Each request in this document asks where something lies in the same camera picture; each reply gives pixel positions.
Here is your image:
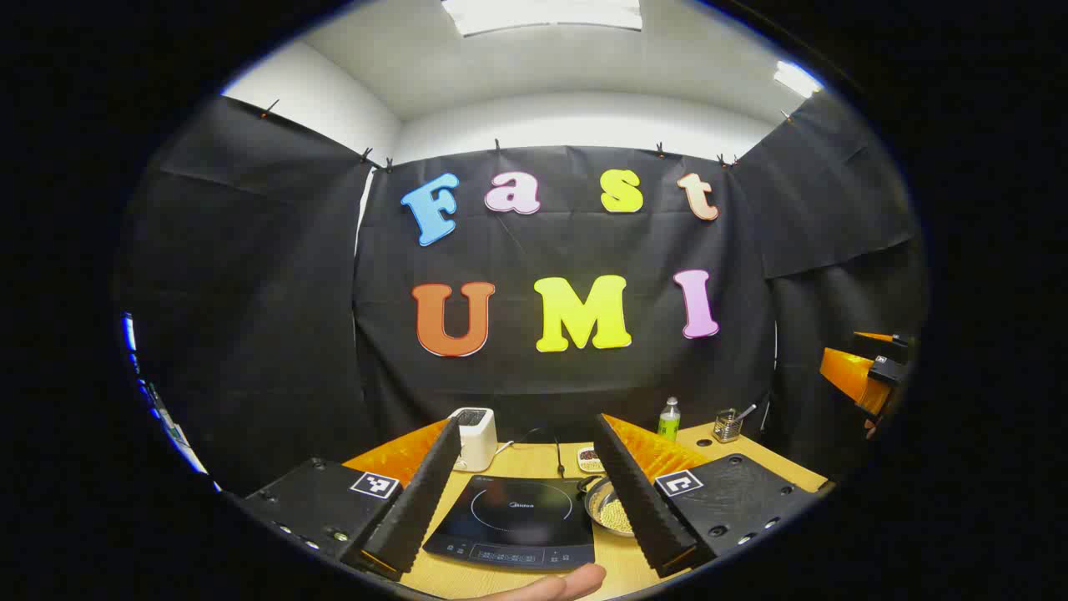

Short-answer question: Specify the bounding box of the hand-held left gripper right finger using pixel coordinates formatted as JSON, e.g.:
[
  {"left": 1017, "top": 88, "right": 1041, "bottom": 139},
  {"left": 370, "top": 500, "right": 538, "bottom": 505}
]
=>
[{"left": 594, "top": 413, "right": 823, "bottom": 578}]

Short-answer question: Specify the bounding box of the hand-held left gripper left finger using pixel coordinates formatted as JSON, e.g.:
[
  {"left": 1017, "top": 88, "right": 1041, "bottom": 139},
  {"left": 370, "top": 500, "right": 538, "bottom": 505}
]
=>
[{"left": 242, "top": 417, "right": 462, "bottom": 583}]

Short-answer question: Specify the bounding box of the steel pot with black handle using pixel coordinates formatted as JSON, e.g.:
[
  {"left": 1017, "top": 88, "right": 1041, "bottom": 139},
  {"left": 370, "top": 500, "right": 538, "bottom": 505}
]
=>
[{"left": 577, "top": 474, "right": 637, "bottom": 537}]

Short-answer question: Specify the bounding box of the black induction cooktop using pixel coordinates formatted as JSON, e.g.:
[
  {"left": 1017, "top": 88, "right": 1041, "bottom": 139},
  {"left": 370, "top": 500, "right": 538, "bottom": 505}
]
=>
[{"left": 423, "top": 476, "right": 596, "bottom": 572}]

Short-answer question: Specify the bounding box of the white toaster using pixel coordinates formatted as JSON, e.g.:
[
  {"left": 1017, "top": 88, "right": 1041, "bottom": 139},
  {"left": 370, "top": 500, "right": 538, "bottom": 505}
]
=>
[{"left": 448, "top": 407, "right": 499, "bottom": 473}]

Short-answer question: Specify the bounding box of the ceiling light panel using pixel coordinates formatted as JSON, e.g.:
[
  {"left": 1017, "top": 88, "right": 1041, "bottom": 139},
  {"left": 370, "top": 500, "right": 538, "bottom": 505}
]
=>
[{"left": 441, "top": 0, "right": 644, "bottom": 37}]

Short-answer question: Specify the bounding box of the black power cable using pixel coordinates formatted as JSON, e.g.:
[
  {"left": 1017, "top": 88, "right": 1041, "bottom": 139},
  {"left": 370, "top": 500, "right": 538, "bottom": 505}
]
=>
[{"left": 501, "top": 427, "right": 568, "bottom": 478}]

